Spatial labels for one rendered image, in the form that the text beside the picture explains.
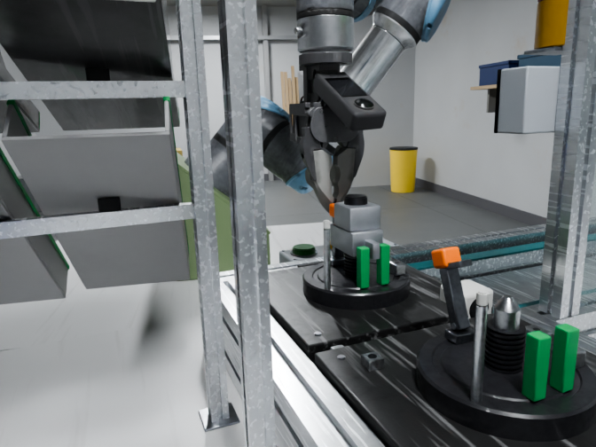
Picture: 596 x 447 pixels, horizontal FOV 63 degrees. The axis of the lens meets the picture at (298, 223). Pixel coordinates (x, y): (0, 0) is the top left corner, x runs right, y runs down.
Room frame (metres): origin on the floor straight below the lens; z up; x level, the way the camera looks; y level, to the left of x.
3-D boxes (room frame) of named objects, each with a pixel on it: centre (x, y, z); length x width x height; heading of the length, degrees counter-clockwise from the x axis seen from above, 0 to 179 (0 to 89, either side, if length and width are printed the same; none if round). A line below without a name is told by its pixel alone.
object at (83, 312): (1.08, 0.19, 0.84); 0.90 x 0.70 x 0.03; 100
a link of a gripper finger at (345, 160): (0.69, -0.06, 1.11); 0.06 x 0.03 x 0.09; 21
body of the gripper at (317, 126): (0.68, -0.04, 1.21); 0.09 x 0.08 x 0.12; 21
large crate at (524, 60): (3.98, -2.12, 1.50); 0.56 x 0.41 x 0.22; 10
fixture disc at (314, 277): (0.60, -0.07, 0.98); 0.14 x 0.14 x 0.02
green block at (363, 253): (0.56, -0.08, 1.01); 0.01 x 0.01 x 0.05; 22
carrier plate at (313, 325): (0.60, -0.07, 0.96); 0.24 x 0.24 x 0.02; 22
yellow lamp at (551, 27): (0.56, -0.29, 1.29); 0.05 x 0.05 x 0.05
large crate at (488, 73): (4.64, -2.00, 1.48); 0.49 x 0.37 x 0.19; 10
